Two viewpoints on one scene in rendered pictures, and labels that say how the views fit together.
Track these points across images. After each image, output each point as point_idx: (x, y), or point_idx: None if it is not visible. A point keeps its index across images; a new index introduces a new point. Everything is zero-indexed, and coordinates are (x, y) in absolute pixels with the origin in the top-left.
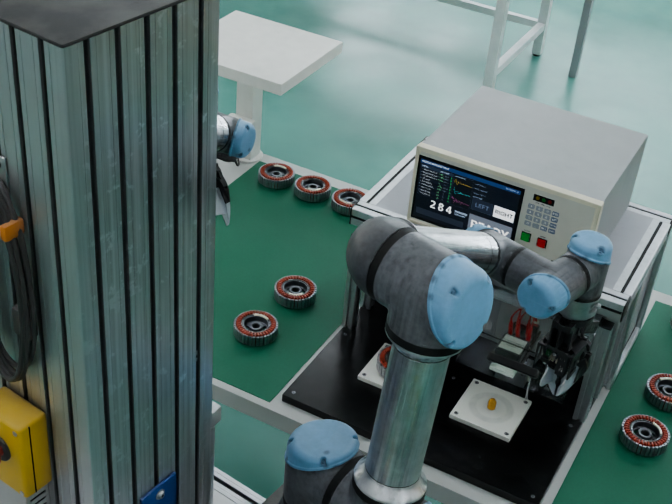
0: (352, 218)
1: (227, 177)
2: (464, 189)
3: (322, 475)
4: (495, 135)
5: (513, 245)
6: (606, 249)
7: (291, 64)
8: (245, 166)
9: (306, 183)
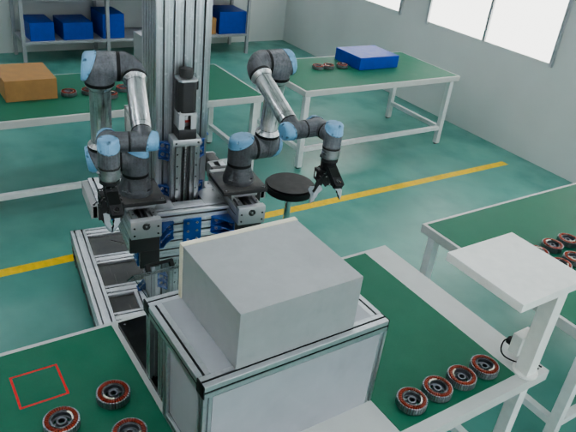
0: None
1: (492, 350)
2: None
3: None
4: (288, 248)
5: (133, 132)
6: (98, 138)
7: (480, 267)
8: (507, 363)
9: (469, 376)
